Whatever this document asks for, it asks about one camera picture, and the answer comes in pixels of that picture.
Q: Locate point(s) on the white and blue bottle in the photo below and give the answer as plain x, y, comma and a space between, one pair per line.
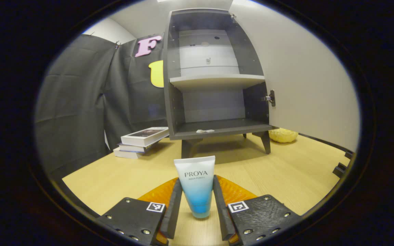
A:
197, 184

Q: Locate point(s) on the grey cabinet door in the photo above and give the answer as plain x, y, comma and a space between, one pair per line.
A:
306, 85

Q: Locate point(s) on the thin dark cover book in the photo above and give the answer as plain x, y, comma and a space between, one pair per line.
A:
133, 147

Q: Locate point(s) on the metal door hinge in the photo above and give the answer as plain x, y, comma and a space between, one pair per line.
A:
270, 98
233, 17

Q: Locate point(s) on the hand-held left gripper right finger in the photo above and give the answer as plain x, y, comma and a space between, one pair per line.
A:
219, 212

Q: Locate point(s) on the yellow plush object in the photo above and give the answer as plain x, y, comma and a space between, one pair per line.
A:
283, 135

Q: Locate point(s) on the dark grey cabinet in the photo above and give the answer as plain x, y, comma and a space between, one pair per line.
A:
217, 131

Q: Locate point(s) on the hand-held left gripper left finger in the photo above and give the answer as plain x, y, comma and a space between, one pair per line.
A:
174, 212

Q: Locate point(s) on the black backdrop cloth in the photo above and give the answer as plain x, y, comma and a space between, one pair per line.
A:
74, 102

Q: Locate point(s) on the grey cabinet shelf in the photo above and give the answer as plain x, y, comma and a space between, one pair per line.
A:
217, 82

